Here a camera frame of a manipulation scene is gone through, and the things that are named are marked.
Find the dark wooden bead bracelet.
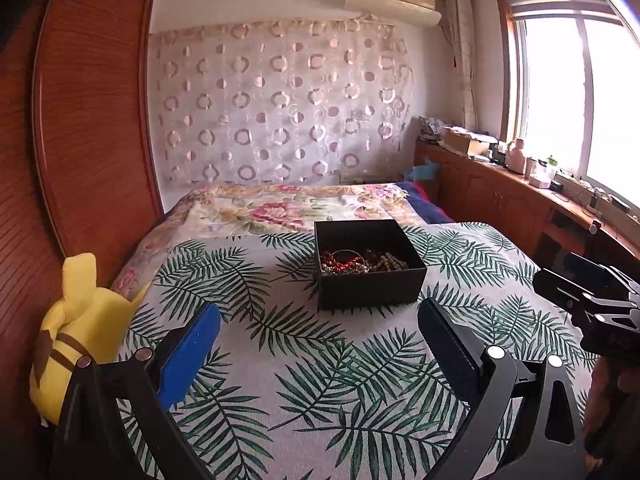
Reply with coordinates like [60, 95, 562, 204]
[364, 248, 410, 273]

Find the red beaded necklace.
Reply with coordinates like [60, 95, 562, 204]
[319, 250, 369, 276]

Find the black jewelry box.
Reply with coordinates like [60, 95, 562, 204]
[314, 219, 426, 311]

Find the person's right hand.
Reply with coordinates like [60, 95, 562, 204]
[582, 356, 639, 479]

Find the wooden sideboard cabinet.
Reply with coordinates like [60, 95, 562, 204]
[414, 141, 639, 280]

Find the yellow plush toy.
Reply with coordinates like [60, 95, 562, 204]
[29, 252, 145, 425]

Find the palm leaf print bedspread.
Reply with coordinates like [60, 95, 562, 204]
[118, 222, 596, 479]

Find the floral quilt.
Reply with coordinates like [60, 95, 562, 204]
[112, 183, 427, 299]

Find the blue blanket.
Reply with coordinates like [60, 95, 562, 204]
[396, 181, 454, 224]

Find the pink bottle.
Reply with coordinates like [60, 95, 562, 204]
[506, 138, 526, 176]

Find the teal paper bag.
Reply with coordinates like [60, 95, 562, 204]
[402, 156, 440, 182]

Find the wooden wardrobe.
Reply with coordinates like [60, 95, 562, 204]
[1, 0, 162, 474]

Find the cardboard box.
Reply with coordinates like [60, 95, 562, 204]
[442, 129, 495, 157]

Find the window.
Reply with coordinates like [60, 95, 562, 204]
[497, 0, 639, 209]

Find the sheer circle pattern curtain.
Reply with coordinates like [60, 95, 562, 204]
[148, 18, 413, 192]

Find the beige side curtain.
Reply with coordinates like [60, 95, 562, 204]
[445, 0, 477, 130]

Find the wall air conditioner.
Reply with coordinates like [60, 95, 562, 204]
[344, 0, 442, 28]

